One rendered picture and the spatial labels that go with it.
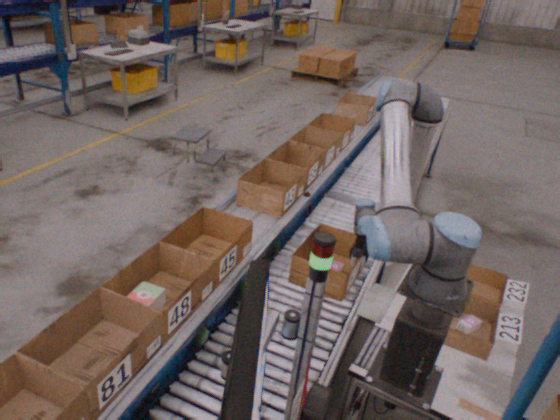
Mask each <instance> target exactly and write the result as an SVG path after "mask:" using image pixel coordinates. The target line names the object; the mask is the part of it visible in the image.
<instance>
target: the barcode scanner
mask: <svg viewBox="0 0 560 420"><path fill-rule="evenodd" d="M331 395H332V389H330V388H328V387H325V386H323V385H320V384H318V383H314V384H313V386H312V387H311V389H310V390H309V393H308V395H307V397H306V403H305V405H304V407H303V406H302V410H301V414H300V417H301V419H302V420H323V418H324V415H325V413H326V410H327V408H328V405H329V403H330V399H331Z"/></svg>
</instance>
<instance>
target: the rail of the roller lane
mask: <svg viewBox="0 0 560 420"><path fill-rule="evenodd" d="M454 101H455V99H454V100H453V99H451V101H450V104H449V106H448V108H447V110H446V113H445V115H444V117H443V120H442V123H441V124H440V126H439V128H438V130H437V132H436V134H435V136H434V139H433V141H432V144H431V148H430V151H429V155H427V159H426V162H425V166H424V169H423V172H424V170H425V168H426V165H427V161H428V159H429V158H430V157H431V156H432V154H433V152H434V148H435V146H436V145H437V142H438V140H439V138H440V136H441V133H442V131H443V129H444V126H445V124H446V122H447V120H448V117H449V114H450V112H451V110H452V107H453V104H454ZM383 265H384V262H382V261H375V263H374V265H373V267H372V269H371V271H370V274H369V276H368V278H367V280H366V282H365V284H364V286H363V288H362V290H361V292H360V294H359V296H358V298H357V300H356V302H355V304H354V307H353V309H352V311H351V313H350V315H349V317H348V319H347V321H346V324H345V326H344V328H343V330H342V332H341V334H340V336H339V338H338V341H337V343H336V345H335V347H334V349H333V351H332V353H331V355H330V358H329V360H328V362H327V364H326V366H325V368H324V370H323V373H322V376H321V378H320V380H319V382H318V384H320V385H323V386H325V387H328V388H330V386H331V383H332V381H333V379H334V376H335V374H336V372H337V370H338V367H339V365H340V363H341V360H342V358H343V356H344V354H345V350H346V348H347V346H348V343H349V341H350V339H351V337H352V334H353V332H354V330H355V327H356V325H357V323H358V321H359V318H360V316H361V315H358V314H356V312H357V311H358V309H359V307H360V306H361V304H362V303H363V301H364V300H365V299H366V298H367V296H368V295H369V293H370V292H371V290H372V289H373V287H374V285H375V283H376V281H377V278H378V276H379V274H380V271H381V269H382V267H383Z"/></svg>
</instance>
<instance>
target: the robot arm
mask: <svg viewBox="0 0 560 420"><path fill-rule="evenodd" d="M375 111H377V112H379V111H380V209H379V210H378V211H377V212H375V206H376V202H375V201H374V200H371V199H359V200H357V202H356V210H355V220H354V223H353V225H354V232H355V235H356V236H358V237H357V238H356V240H355V242H354V245H353V246H352V247H353V248H351V251H350V260H351V263H352V266H354V265H355V263H356V260H357V258H358V259H361V267H360V270H361V271H362V270H363V269H364V267H365V265H366V263H367V261H368V259H369V255H370V257H371V258H372V259H373V260H376V261H382V262H385V263H387V262H389V263H400V264H410V265H417V266H416V267H415V268H414V269H413V270H412V272H411V274H410V277H409V285H410V287H411V289H412V290H413V291H414V292H415V293H416V294H417V295H418V296H419V297H421V298H423V299H424V300H427V301H429V302H432V303H435V304H440V305H452V304H456V303H459V302H461V301H462V300H463V299H464V297H465V294H466V292H467V284H466V275H467V273H468V270H469V268H470V265H471V263H472V261H473V258H474V256H475V253H476V251H477V248H478V247H479V241H480V238H481V229H480V227H479V226H478V224H477V223H476V222H474V221H473V220H472V219H470V218H469V217H467V216H465V215H462V214H459V213H454V212H440V213H438V214H437V215H436V216H435V217H434V221H431V220H422V221H421V220H420V211H419V210H418V209H417V208H416V207H414V201H415V198H416V194H417V191H418V187H419V184H420V180H421V176H422V173H423V169H424V166H425V162H426V159H427V155H429V151H430V148H431V144H432V141H433V137H434V134H435V130H436V126H437V125H439V124H440V123H442V120H443V116H444V106H443V102H442V100H441V98H440V96H439V94H438V92H437V91H436V90H435V89H434V88H433V87H432V86H430V85H429V84H427V83H425V82H420V81H419V82H415V81H401V80H394V79H393V81H384V82H383V83H382V84H381V85H380V88H379V91H378V94H377V98H376V103H375ZM412 119H413V121H414V126H412V130H411V125H412ZM363 255H364V256H363Z"/></svg>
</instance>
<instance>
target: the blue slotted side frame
mask: <svg viewBox="0 0 560 420"><path fill-rule="evenodd" d="M379 128H380V118H379V119H378V120H377V121H376V123H375V124H374V125H373V126H372V127H371V128H370V129H369V131H368V132H367V133H366V134H365V135H364V136H363V137H362V139H361V140H360V141H359V143H358V144H357V145H356V146H355V148H354V149H353V150H352V151H351V152H350V153H349V155H348V156H347V157H346V158H345V159H344V160H343V161H342V163H341V164H340V165H339V166H338V167H337V168H336V169H335V171H334V172H333V173H332V174H331V175H330V176H329V177H328V179H327V180H326V181H325V182H324V183H323V184H322V185H321V187H320V188H319V189H318V190H317V191H316V192H315V193H314V195H313V196H312V197H311V198H310V199H309V200H308V201H307V203H306V204H305V205H304V206H303V207H302V208H301V210H300V211H299V212H298V213H297V214H296V215H295V216H294V218H293V219H292V220H291V221H290V222H289V223H288V224H287V226H286V227H285V228H284V229H283V230H282V231H281V232H280V234H279V235H278V236H277V237H276V238H275V239H274V240H273V242H272V243H271V244H270V245H269V246H268V247H267V248H266V250H265V251H264V252H263V253H262V254H261V255H260V257H259V258H258V259H257V260H259V259H261V260H267V259H268V260H270V263H272V262H273V261H275V259H274V257H277V255H280V254H277V255H276V256H274V257H273V258H272V259H271V255H272V247H273V245H274V244H275V243H276V242H277V240H278V239H279V244H280V249H279V252H281V251H282V250H283V246H284V247H285V246H286V244H288V243H287V241H290V239H292V238H291V236H292V237H293V236H294V235H295V232H297V231H298V230H300V229H298V228H299V227H301V226H302V223H305V221H307V220H306V218H307V219H308V217H309V214H312V211H313V210H314V211H315V209H316V208H315V207H316V206H317V207H318V205H319V203H321V201H322V199H324V195H325V193H327V192H328V191H329V190H330V189H332V188H333V186H335V183H337V182H338V179H339V180H340V176H343V172H344V166H345V162H346V160H347V159H348V158H349V157H350V159H349V164H348V168H349V166H350V165H352V164H351V163H354V160H356V158H358V155H360V153H362V152H361V151H363V148H364V149H365V145H367V143H369V141H370V139H372V137H374V136H373V135H375V133H377V131H378V129H379ZM379 130H380V129H379ZM311 202H312V203H311ZM310 203H311V205H313V206H312V210H311V212H310V213H308V207H309V204H310ZM307 213H308V214H307ZM289 232H290V233H289ZM285 236H286V237H285ZM281 240H282V241H281ZM248 271H249V268H248V269H247V270H246V272H245V273H244V274H243V275H242V276H241V277H240V278H239V280H238V281H237V282H236V283H235V284H234V285H233V286H232V288H231V289H230V290H229V291H228V292H227V293H226V294H225V296H224V297H223V298H222V299H221V300H220V301H219V303H218V304H217V305H216V306H215V307H214V308H213V309H212V311H211V312H210V313H209V314H208V315H207V316H206V317H205V319H204V320H203V321H202V322H201V323H200V324H199V325H198V327H197V328H196V329H195V330H194V331H193V332H192V333H191V335H190V336H189V337H188V338H187V339H186V340H185V341H184V343H183V344H182V345H181V346H180V347H179V348H178V349H177V351H176V352H175V353H174V354H173V355H172V356H171V358H170V359H169V360H168V361H167V362H166V364H165V365H164V367H163V368H162V369H161V370H160V371H159V372H158V373H157V375H156V376H155V377H154V378H153V379H152V380H151V381H150V383H149V384H148V385H147V386H146V387H145V388H144V389H143V391H142V392H141V393H140V394H139V395H138V396H137V397H136V399H135V400H134V401H133V402H132V403H131V404H130V406H129V407H128V408H127V409H126V410H125V411H124V412H123V414H122V415H121V416H120V417H119V418H118V419H117V420H144V419H148V420H152V419H150V412H149V409H153V408H154V407H155V406H158V407H160V408H163V407H161V406H160V401H161V400H160V399H159V397H160V396H161V397H163V395H164V394H169V395H171V394H170V388H169V385H172V384H173V383H174V382H178V383H180V382H179V378H180V377H178V374H179V373H181V372H182V371H183V370H187V371H189V370H188V365H187V362H189V363H190V361H191V360H192V359H194V360H196V356H197V355H195V352H199V350H200V349H202V350H204V345H203V344H202V345H199V347H198V348H197V349H196V334H197V333H198V331H199V330H200V329H201V328H202V327H203V326H204V324H205V323H207V329H208V327H209V330H208V337H207V339H206V341H205V342H204V343H206V342H207V340H211V341H212V336H210V334H211V333H212V334H213V333H214V332H215V331H219V328H218V327H217V326H218V325H221V323H222V322H225V323H226V319H224V317H225V316H226V317H227V316H228V315H229V314H232V311H231V308H232V309H234V307H235V306H238V305H239V304H238V303H237V301H240V300H241V299H242V297H243V294H241V296H240V297H238V296H239V284H240V282H241V281H242V280H243V279H244V278H245V277H246V276H247V275H248ZM235 294H236V297H235ZM229 301H230V303H229ZM222 310H223V313H222ZM193 344H194V348H193ZM185 353H186V357H185ZM176 364H177V368H176ZM189 372H190V371H189ZM167 375H168V380H167ZM180 384H182V383H180ZM157 387H158V392H157ZM171 396H172V395H171ZM147 399H148V404H147ZM136 412H137V417H136Z"/></svg>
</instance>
